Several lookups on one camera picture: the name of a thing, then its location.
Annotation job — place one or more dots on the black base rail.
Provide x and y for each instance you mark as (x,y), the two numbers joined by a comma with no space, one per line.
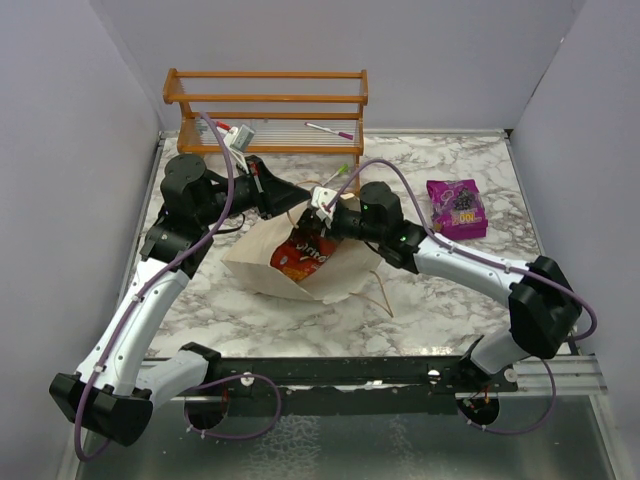
(329,386)

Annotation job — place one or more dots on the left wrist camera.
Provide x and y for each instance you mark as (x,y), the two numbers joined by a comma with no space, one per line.
(237,141)

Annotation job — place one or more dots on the beige paper bag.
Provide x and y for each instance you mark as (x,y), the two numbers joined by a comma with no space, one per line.
(343,275)

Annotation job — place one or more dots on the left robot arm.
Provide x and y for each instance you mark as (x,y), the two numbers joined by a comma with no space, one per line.
(109,394)

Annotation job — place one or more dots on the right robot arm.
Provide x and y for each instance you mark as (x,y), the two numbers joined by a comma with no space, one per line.
(542,307)

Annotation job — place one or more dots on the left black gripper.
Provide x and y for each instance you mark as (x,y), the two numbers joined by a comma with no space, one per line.
(272,194)

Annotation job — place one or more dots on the red Doritos bag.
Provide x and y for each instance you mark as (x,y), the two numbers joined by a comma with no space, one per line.
(306,249)

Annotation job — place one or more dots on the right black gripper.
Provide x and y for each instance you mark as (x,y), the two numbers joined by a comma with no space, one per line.
(309,222)

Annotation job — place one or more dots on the pink capped white marker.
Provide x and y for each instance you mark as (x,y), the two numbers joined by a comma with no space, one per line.
(331,131)

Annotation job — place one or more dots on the green capped white marker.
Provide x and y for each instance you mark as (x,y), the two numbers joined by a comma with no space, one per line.
(342,170)

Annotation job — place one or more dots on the purple snack bag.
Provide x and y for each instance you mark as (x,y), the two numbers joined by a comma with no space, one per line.
(458,212)

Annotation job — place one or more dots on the wooden two-tier shelf rack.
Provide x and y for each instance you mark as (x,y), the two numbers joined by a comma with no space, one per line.
(275,104)

